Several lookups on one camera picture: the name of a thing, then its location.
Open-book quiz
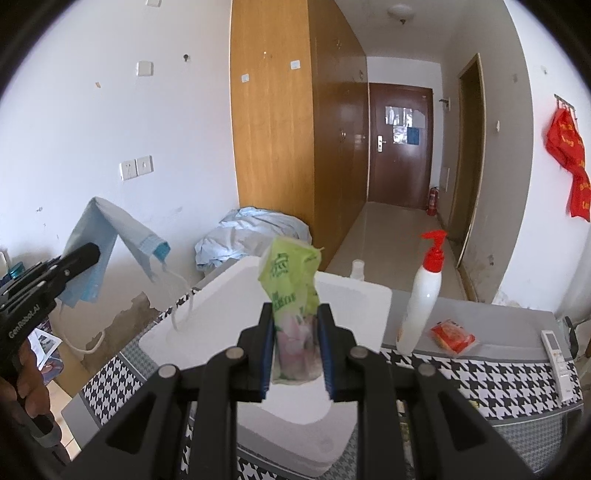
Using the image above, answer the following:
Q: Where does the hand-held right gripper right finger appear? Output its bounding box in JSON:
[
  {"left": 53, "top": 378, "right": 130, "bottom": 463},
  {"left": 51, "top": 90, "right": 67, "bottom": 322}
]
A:
[{"left": 316, "top": 302, "right": 536, "bottom": 480}]

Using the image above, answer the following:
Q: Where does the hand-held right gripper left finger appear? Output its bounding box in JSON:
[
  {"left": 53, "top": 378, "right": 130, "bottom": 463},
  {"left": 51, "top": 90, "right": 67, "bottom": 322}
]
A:
[{"left": 69, "top": 302, "right": 278, "bottom": 480}]

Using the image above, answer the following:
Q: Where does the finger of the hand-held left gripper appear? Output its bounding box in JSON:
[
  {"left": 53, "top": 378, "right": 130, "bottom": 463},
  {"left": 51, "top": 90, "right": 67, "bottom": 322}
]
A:
[{"left": 7, "top": 243, "right": 101, "bottom": 305}]

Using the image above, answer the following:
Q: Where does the white foam box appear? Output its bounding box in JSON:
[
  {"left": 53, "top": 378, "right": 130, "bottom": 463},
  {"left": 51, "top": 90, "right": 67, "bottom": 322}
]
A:
[{"left": 139, "top": 256, "right": 393, "bottom": 478}]

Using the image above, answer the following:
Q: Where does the blue face mask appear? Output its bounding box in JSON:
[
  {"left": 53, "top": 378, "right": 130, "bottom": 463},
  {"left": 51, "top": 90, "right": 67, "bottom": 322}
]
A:
[{"left": 60, "top": 197, "right": 191, "bottom": 332}]

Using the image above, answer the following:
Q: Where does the green tissue packet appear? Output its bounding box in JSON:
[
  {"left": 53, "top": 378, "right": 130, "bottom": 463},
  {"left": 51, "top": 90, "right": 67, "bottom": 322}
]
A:
[{"left": 259, "top": 236, "right": 324, "bottom": 386}]

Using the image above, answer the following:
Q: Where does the person's left hand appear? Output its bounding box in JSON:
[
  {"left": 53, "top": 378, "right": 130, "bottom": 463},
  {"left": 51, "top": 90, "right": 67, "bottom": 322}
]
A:
[{"left": 0, "top": 344, "right": 57, "bottom": 422}]

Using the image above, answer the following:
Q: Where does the magazine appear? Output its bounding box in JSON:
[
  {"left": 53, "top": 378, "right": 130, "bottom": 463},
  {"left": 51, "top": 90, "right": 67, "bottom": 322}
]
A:
[{"left": 28, "top": 330, "right": 63, "bottom": 376}]

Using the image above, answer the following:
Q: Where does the white red pump bottle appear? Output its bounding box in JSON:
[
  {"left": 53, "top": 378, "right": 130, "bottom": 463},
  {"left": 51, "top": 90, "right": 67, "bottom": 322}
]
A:
[{"left": 396, "top": 230, "right": 448, "bottom": 356}]

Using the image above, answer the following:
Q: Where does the light blue bedding pile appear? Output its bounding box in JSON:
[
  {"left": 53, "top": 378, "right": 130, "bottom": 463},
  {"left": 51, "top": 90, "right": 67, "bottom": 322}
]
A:
[{"left": 195, "top": 207, "right": 312, "bottom": 272}]

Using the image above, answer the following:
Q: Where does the orange snack packet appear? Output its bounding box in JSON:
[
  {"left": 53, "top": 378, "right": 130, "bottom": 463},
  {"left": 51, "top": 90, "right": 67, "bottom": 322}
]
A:
[{"left": 430, "top": 319, "right": 477, "bottom": 357}]

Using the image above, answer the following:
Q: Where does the houndstooth tablecloth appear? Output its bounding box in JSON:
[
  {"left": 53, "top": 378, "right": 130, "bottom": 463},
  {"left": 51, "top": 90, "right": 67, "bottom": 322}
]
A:
[{"left": 81, "top": 295, "right": 585, "bottom": 480}]

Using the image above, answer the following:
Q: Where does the dark brown door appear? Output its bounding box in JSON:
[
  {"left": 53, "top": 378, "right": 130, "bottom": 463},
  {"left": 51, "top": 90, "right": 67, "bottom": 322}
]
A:
[{"left": 368, "top": 83, "right": 433, "bottom": 210}]

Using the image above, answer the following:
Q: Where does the wooden wardrobe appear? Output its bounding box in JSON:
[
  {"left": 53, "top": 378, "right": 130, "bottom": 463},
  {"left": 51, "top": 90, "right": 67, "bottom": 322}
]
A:
[{"left": 230, "top": 0, "right": 369, "bottom": 273}]

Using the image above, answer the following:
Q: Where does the white remote control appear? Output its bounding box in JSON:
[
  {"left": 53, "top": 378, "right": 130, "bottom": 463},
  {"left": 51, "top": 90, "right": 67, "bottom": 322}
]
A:
[{"left": 541, "top": 330, "right": 579, "bottom": 400}]

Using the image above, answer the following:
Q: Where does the red cloth banner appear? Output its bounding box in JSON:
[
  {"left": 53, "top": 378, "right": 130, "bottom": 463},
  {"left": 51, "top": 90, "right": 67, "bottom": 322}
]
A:
[{"left": 546, "top": 108, "right": 591, "bottom": 220}]

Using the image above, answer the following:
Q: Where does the white double wall socket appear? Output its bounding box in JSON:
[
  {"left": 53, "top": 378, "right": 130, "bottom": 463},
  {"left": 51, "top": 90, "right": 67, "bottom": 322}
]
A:
[{"left": 119, "top": 155, "right": 154, "bottom": 182}]

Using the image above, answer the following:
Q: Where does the wooden side door frame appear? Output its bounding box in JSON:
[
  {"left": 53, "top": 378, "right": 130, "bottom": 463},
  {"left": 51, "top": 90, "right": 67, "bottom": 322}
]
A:
[{"left": 447, "top": 53, "right": 486, "bottom": 303}]

